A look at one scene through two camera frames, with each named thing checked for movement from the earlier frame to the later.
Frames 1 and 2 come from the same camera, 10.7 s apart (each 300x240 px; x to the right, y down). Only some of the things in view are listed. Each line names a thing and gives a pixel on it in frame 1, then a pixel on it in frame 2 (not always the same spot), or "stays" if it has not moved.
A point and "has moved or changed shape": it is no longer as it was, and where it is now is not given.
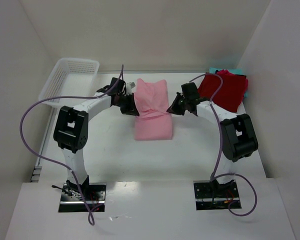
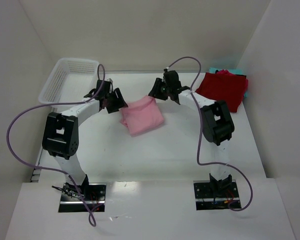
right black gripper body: (181, 104) → (161, 89)
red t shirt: (232, 93) stays
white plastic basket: (71, 77) stays
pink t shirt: (153, 120) has moved or changed shape
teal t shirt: (212, 70) stays
